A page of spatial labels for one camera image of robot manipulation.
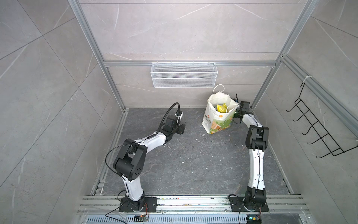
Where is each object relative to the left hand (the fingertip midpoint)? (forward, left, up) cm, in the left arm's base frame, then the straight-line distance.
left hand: (183, 121), depth 94 cm
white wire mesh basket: (+31, -2, +16) cm, 35 cm away
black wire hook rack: (-34, -64, +20) cm, 75 cm away
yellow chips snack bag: (+5, -27, +6) cm, 28 cm away
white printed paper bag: (-2, -20, +2) cm, 20 cm away
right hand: (+17, -33, -8) cm, 38 cm away
